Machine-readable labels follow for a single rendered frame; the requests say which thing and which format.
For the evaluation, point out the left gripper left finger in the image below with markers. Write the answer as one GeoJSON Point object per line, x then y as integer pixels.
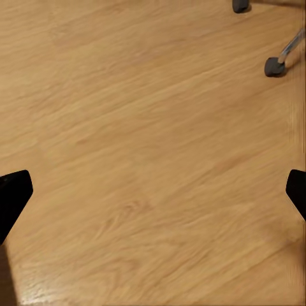
{"type": "Point", "coordinates": [15, 191]}

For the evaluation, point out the swivel chair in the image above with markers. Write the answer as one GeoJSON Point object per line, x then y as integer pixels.
{"type": "Point", "coordinates": [273, 65]}

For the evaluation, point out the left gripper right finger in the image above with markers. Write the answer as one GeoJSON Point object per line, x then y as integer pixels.
{"type": "Point", "coordinates": [296, 190]}

